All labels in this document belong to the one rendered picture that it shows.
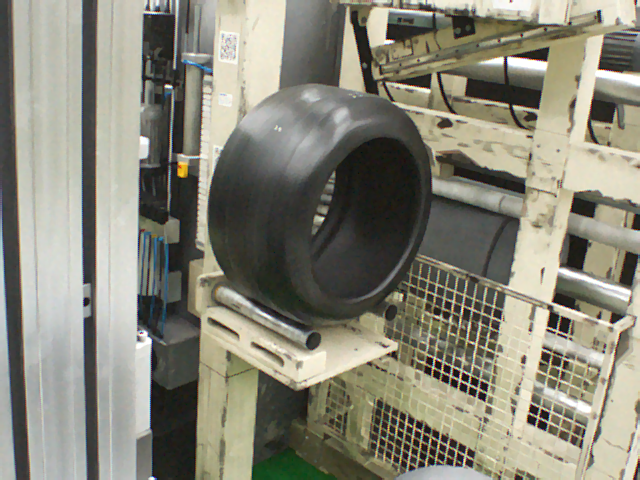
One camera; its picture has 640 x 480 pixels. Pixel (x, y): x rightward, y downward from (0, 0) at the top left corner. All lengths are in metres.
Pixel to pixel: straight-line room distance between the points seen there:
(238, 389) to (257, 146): 0.82
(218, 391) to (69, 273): 1.76
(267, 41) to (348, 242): 0.58
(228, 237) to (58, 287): 1.25
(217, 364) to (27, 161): 1.77
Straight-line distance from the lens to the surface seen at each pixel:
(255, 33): 1.84
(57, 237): 0.38
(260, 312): 1.78
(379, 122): 1.64
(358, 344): 1.92
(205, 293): 1.88
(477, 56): 1.87
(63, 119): 0.37
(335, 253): 2.01
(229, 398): 2.13
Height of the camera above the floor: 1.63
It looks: 18 degrees down
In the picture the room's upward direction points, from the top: 5 degrees clockwise
